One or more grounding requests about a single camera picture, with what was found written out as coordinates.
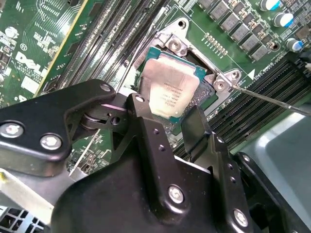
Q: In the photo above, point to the silver CPU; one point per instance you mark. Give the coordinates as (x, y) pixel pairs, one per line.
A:
(170, 82)

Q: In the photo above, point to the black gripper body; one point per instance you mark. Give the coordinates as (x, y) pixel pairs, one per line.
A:
(109, 206)

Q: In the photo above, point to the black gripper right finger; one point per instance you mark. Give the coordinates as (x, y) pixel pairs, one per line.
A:
(230, 184)

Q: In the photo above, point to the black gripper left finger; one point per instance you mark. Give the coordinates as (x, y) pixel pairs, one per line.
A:
(36, 126)

